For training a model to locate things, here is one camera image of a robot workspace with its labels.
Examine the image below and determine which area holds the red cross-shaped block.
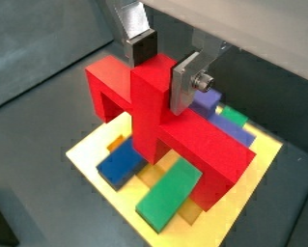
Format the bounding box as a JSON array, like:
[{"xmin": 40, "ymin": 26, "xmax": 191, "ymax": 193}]
[{"xmin": 85, "ymin": 54, "xmax": 255, "ymax": 209}]

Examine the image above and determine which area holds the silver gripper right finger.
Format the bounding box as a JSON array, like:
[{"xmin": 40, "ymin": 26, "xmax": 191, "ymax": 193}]
[{"xmin": 169, "ymin": 29, "xmax": 231, "ymax": 115}]

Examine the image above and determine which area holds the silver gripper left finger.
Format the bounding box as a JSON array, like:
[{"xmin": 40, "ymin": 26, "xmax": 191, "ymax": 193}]
[{"xmin": 105, "ymin": 0, "xmax": 157, "ymax": 68}]

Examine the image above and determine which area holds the green bar block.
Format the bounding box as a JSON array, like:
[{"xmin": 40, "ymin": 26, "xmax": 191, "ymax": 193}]
[{"xmin": 133, "ymin": 110, "xmax": 255, "ymax": 232}]

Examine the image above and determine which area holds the blue bar block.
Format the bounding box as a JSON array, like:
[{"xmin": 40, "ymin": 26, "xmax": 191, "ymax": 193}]
[{"xmin": 96, "ymin": 137, "xmax": 147, "ymax": 191}]

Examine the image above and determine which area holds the purple cross-shaped block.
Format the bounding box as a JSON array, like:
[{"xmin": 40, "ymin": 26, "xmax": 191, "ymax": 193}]
[{"xmin": 189, "ymin": 90, "xmax": 255, "ymax": 147}]

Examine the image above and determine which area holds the yellow base board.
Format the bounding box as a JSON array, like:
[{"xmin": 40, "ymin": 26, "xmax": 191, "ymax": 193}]
[{"xmin": 65, "ymin": 113, "xmax": 282, "ymax": 247}]

